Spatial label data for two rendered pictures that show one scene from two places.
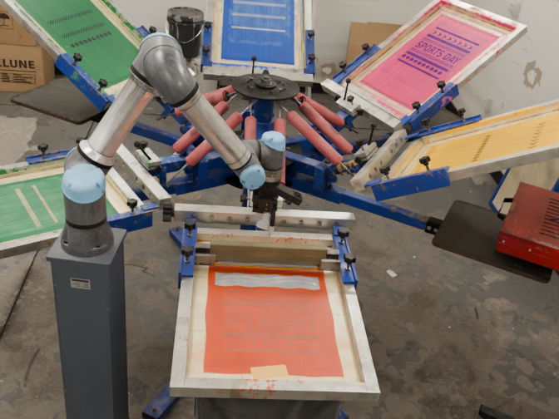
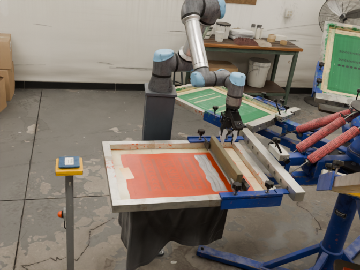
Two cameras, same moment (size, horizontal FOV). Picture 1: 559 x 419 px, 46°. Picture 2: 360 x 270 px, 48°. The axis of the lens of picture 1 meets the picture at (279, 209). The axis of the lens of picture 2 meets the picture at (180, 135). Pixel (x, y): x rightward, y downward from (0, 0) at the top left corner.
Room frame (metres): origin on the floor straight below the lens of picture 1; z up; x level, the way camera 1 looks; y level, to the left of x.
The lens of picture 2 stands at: (1.33, -1.73, 2.00)
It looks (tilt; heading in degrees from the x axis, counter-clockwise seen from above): 25 degrees down; 80
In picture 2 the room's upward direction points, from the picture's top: 7 degrees clockwise
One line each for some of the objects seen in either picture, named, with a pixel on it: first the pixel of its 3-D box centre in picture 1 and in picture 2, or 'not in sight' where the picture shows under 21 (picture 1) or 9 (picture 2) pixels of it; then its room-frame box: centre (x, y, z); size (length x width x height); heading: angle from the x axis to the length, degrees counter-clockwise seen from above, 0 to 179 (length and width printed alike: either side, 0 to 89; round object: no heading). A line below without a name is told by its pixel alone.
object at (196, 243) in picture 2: not in sight; (179, 233); (1.66, -0.22, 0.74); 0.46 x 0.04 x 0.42; 7
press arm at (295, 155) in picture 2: not in sight; (286, 159); (2.25, 0.06, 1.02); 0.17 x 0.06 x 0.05; 7
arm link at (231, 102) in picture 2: (270, 172); (233, 100); (1.89, 0.04, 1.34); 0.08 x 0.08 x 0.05
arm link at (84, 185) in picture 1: (84, 193); (164, 61); (1.60, 0.55, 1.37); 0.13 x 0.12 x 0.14; 18
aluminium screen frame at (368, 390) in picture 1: (269, 302); (185, 170); (1.69, 0.00, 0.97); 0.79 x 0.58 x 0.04; 7
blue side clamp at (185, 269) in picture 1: (188, 254); (212, 143); (1.89, 0.30, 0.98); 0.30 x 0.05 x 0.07; 7
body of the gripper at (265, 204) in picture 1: (266, 193); (230, 114); (1.89, 0.05, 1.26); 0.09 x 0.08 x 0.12; 96
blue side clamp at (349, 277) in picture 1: (343, 261); (250, 198); (1.96, -0.25, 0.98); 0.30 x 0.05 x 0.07; 7
